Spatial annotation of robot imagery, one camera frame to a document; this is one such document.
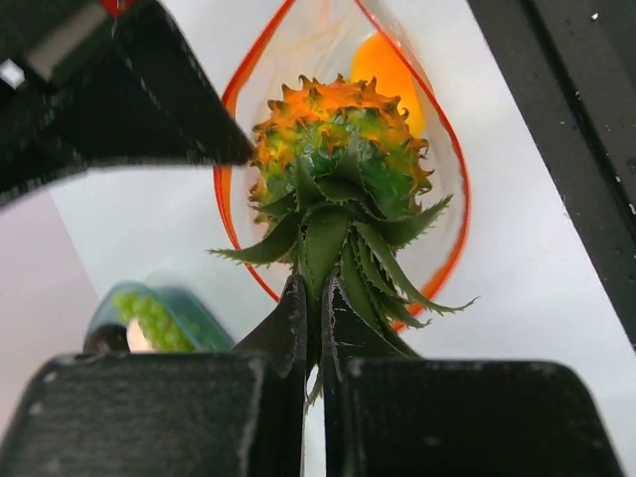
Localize dark purple toy fruit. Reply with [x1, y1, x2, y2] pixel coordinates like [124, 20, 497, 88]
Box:
[83, 324, 130, 353]

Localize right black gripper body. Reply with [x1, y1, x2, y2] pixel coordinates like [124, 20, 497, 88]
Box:
[1, 1, 149, 204]

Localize teal plastic fruit tray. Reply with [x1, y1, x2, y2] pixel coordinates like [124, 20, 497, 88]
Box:
[82, 281, 235, 353]

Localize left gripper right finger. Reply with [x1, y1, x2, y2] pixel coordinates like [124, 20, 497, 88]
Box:
[321, 277, 623, 476]

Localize orange yellow toy mango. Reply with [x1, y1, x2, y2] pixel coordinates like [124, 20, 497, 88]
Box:
[350, 33, 425, 136]

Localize green toy leafy vegetable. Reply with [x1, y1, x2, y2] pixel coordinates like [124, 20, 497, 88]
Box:
[218, 77, 469, 376]

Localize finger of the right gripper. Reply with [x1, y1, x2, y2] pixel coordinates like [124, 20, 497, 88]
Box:
[79, 1, 252, 168]

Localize white toy mushroom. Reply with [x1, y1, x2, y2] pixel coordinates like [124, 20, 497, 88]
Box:
[126, 319, 153, 353]

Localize green toy grapes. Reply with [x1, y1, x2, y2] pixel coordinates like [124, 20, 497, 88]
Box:
[112, 292, 196, 353]

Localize clear zip top bag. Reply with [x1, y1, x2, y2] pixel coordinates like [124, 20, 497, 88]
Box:
[212, 0, 472, 334]

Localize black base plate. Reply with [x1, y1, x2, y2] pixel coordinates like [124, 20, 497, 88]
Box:
[469, 1, 635, 343]

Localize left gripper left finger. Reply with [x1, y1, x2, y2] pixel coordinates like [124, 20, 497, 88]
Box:
[1, 275, 307, 476]

